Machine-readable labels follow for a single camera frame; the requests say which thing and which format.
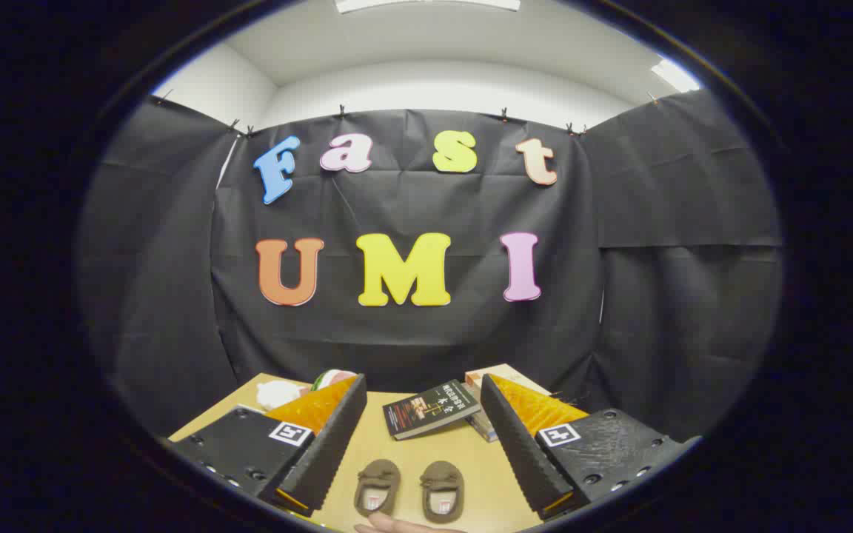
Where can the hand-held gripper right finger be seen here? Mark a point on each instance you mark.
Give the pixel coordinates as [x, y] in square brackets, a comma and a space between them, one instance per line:
[519, 451]

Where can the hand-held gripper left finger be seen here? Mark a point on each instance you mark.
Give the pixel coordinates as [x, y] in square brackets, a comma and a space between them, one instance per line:
[326, 451]

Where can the brown felt shoe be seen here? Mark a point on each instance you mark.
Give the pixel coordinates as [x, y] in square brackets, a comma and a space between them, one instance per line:
[443, 481]
[377, 481]

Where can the blue cover book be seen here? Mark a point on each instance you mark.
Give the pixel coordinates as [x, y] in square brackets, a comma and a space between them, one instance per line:
[484, 428]

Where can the watermelon slice plush toy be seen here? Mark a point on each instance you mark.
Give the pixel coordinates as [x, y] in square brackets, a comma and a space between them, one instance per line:
[330, 379]

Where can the white plush toy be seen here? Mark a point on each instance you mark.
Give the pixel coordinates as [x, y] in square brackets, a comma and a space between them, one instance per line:
[278, 394]

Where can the black cover book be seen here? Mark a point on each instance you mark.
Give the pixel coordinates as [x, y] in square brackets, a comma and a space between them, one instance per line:
[426, 411]

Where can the small ceiling light panel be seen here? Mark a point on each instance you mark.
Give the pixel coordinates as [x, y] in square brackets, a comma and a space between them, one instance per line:
[674, 74]

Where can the long ceiling light panel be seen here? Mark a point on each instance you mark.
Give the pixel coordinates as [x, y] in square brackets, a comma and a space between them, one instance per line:
[426, 4]

